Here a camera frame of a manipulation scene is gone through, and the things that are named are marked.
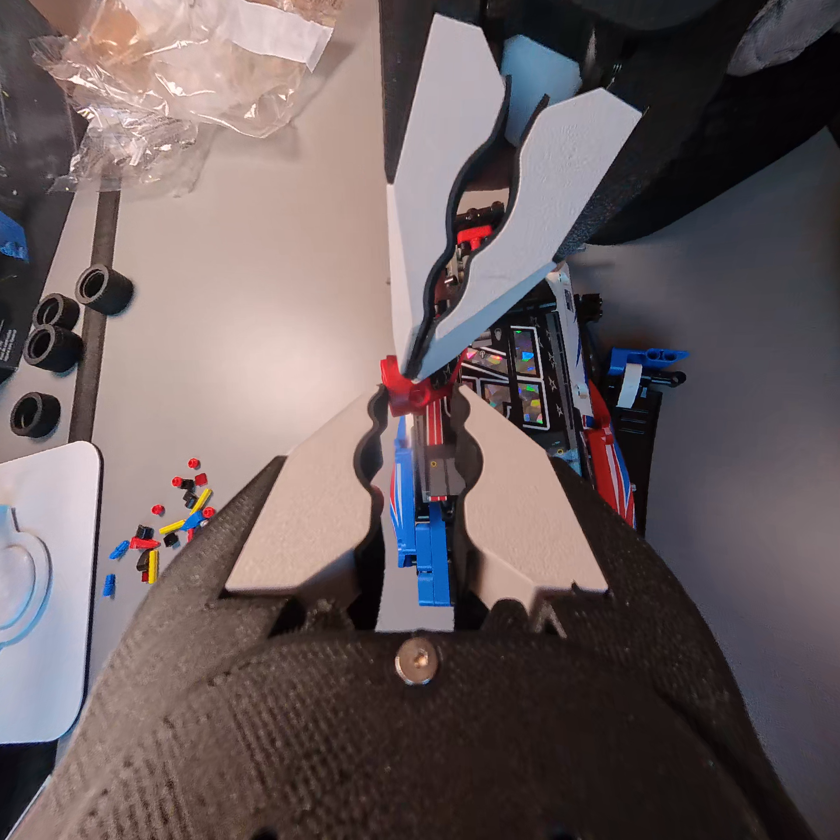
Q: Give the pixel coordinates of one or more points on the white rounded board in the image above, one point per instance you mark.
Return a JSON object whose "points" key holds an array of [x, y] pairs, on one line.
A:
{"points": [[65, 590]]}

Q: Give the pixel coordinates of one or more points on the black lego set box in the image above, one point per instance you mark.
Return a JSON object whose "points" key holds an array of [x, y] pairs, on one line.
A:
{"points": [[33, 98]]}

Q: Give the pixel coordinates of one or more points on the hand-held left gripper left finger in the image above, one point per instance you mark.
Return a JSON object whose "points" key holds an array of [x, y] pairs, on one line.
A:
{"points": [[302, 518]]}

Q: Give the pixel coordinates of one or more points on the person's right forearm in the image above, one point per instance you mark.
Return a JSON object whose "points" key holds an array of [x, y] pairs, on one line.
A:
{"points": [[787, 33]]}

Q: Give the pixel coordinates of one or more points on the red lego connector piece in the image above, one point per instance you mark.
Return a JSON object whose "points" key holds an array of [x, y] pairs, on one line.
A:
{"points": [[410, 394]]}

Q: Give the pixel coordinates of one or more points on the clear bag with white label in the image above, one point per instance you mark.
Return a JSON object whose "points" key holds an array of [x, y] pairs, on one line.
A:
{"points": [[197, 46]]}

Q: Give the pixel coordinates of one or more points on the black lego tyre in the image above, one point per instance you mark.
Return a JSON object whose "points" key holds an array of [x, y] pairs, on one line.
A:
{"points": [[49, 420], [65, 354], [118, 295], [69, 308]]}

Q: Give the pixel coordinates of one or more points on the pile of small lego pieces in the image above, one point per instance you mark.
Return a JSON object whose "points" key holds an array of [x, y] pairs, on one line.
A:
{"points": [[148, 538]]}

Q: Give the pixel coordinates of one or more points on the lego race car model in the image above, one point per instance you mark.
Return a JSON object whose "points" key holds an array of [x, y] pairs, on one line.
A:
{"points": [[525, 380]]}

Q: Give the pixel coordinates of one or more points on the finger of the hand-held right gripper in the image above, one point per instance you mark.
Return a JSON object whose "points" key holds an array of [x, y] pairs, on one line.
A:
{"points": [[433, 131], [564, 177]]}

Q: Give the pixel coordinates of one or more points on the crumpled clear plastic bag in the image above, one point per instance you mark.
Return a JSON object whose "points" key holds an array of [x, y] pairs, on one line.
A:
{"points": [[138, 157]]}

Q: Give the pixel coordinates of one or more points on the blue lego block assembly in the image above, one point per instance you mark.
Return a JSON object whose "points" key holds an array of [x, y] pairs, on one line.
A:
{"points": [[13, 236]]}

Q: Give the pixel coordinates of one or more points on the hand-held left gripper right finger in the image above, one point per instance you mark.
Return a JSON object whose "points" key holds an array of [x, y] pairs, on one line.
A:
{"points": [[525, 525]]}

